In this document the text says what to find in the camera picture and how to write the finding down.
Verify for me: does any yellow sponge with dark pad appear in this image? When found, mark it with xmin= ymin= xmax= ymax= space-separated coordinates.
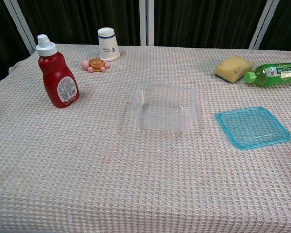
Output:
xmin=214 ymin=55 xmax=255 ymax=84

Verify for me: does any pink orange turtle toy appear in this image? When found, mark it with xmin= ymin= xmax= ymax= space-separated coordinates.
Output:
xmin=81 ymin=57 xmax=110 ymax=73

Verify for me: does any blue translucent plastic lid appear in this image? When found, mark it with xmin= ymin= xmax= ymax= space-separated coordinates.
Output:
xmin=214 ymin=106 xmax=291 ymax=150

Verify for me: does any red ketchup squeeze bottle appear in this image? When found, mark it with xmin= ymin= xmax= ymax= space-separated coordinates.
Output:
xmin=35 ymin=34 xmax=80 ymax=109

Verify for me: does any white screen frame post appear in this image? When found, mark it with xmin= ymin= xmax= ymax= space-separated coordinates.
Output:
xmin=139 ymin=0 xmax=154 ymax=46
xmin=248 ymin=0 xmax=281 ymax=50
xmin=3 ymin=0 xmax=37 ymax=55

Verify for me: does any white upturned paper cup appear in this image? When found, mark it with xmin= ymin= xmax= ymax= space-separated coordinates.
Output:
xmin=97 ymin=27 xmax=121 ymax=62

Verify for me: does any clear plastic food container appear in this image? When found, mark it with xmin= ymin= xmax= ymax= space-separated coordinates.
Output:
xmin=130 ymin=83 xmax=198 ymax=132

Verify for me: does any green plastic drink bottle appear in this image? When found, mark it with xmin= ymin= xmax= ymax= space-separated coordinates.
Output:
xmin=243 ymin=61 xmax=291 ymax=88

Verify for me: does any pink waffle-weave tablecloth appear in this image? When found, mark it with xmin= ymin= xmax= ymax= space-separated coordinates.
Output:
xmin=0 ymin=43 xmax=291 ymax=233

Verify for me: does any dark corrugated screen panel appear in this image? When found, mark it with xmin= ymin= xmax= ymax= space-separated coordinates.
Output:
xmin=0 ymin=0 xmax=31 ymax=92
xmin=259 ymin=0 xmax=291 ymax=52
xmin=16 ymin=0 xmax=141 ymax=46
xmin=154 ymin=0 xmax=268 ymax=49

